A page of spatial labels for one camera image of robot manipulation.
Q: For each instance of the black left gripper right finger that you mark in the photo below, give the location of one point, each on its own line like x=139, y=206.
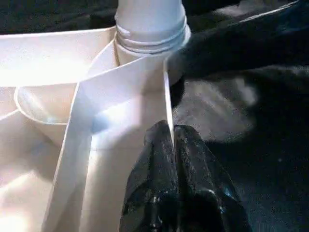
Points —
x=207, y=188

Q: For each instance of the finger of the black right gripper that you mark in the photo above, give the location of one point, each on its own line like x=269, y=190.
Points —
x=251, y=43

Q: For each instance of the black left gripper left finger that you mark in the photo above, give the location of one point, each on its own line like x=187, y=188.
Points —
x=152, y=183

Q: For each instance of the white plastic table top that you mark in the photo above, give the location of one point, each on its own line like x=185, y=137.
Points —
x=96, y=96

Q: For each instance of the white plastic table leg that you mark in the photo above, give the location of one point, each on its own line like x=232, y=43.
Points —
x=149, y=19

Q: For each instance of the black work mat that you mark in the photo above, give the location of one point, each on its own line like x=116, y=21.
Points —
x=270, y=169

